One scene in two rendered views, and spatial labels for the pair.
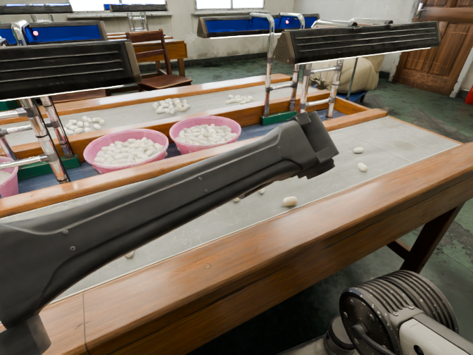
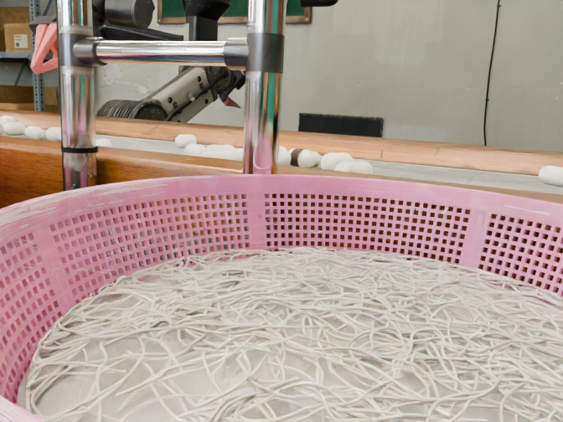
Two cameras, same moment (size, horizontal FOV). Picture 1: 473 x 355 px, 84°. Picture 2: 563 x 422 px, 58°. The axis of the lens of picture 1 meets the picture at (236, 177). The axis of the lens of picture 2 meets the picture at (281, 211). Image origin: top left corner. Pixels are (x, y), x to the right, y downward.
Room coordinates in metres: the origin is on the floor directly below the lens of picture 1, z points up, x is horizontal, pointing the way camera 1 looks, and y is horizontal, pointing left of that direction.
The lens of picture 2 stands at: (0.71, 0.87, 0.81)
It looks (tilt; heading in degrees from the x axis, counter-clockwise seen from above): 12 degrees down; 231
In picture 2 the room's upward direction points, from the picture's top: 3 degrees clockwise
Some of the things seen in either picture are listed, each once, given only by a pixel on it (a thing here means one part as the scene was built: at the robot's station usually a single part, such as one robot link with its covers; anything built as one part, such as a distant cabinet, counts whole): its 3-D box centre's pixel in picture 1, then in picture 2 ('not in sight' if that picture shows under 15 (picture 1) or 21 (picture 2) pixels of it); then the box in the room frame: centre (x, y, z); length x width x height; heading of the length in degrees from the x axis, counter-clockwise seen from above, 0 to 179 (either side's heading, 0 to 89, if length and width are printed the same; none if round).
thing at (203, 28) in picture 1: (264, 24); not in sight; (1.35, -0.13, 1.08); 0.62 x 0.08 x 0.07; 118
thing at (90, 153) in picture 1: (130, 157); not in sight; (0.78, 0.36, 0.72); 0.27 x 0.27 x 0.10
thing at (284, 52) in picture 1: (368, 39); not in sight; (0.86, -0.39, 1.08); 0.62 x 0.08 x 0.07; 118
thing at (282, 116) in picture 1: (272, 70); not in sight; (1.28, -0.17, 0.90); 0.20 x 0.19 x 0.45; 118
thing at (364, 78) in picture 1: (343, 74); not in sight; (3.33, -1.30, 0.40); 0.74 x 0.56 x 0.38; 120
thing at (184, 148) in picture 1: (206, 140); not in sight; (0.91, 0.12, 0.72); 0.27 x 0.27 x 0.10
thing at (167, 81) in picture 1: (164, 80); not in sight; (2.83, 0.76, 0.45); 0.44 x 0.43 x 0.91; 139
